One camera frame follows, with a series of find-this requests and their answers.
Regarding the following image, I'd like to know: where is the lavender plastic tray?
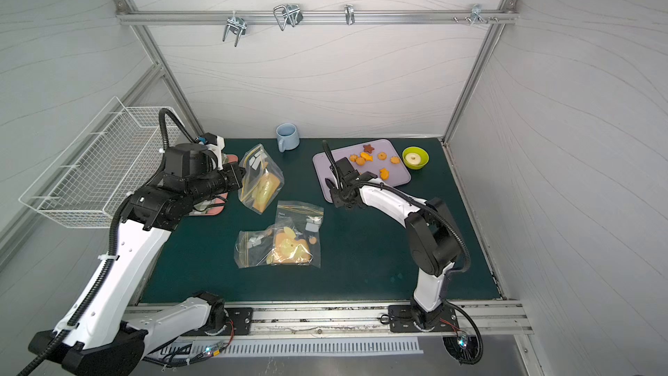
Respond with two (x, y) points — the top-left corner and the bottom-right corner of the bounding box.
(312, 139), (411, 203)

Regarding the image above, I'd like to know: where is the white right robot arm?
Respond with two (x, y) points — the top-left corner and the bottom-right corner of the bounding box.
(322, 140), (471, 332)

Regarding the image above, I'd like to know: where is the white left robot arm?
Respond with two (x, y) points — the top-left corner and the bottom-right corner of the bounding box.
(21, 108), (245, 375)

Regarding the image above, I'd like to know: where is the clear zip bag underneath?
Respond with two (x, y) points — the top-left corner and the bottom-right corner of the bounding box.
(275, 200), (325, 250)

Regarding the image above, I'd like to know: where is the clear zip bag with duck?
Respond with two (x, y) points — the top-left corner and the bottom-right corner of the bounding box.
(234, 219), (321, 268)

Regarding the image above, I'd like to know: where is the pink tray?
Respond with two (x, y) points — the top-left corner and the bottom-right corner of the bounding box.
(189, 152), (238, 217)

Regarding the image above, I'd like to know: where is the light blue ceramic mug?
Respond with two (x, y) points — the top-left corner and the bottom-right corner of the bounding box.
(276, 123), (300, 153)

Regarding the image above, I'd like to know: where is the green plastic bowl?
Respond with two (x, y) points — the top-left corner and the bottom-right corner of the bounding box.
(402, 146), (430, 170)

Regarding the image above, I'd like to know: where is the metal hook clamp left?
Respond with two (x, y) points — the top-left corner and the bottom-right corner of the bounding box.
(222, 14), (247, 47)

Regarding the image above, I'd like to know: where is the metal hook clamp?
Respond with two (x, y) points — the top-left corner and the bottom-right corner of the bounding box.
(272, 3), (304, 31)
(222, 14), (247, 47)
(452, 5), (499, 26)

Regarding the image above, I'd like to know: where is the metal hook clamp middle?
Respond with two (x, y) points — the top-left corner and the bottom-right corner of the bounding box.
(272, 3), (304, 31)

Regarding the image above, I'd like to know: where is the metal hook small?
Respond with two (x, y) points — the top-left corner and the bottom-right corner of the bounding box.
(344, 3), (355, 26)

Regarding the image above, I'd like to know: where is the white vent strip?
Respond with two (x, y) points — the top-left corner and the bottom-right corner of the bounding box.
(143, 338), (424, 359)

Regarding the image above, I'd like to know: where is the metal hook clamp right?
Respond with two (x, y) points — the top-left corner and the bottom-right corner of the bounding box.
(452, 5), (499, 26)

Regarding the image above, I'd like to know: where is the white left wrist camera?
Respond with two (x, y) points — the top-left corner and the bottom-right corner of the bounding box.
(199, 132), (227, 170)

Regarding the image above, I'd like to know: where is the white wire basket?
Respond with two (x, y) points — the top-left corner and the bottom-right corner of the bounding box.
(19, 97), (163, 229)

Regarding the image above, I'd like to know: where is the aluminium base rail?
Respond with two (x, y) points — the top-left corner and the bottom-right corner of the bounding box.
(103, 299), (534, 339)

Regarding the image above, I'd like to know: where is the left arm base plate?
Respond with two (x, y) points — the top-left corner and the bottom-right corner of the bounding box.
(183, 306), (253, 337)

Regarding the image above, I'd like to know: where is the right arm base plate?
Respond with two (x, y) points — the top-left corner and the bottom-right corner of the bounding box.
(379, 304), (460, 334)

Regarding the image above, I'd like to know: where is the aluminium top rail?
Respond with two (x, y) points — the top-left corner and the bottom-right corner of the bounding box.
(117, 8), (519, 26)

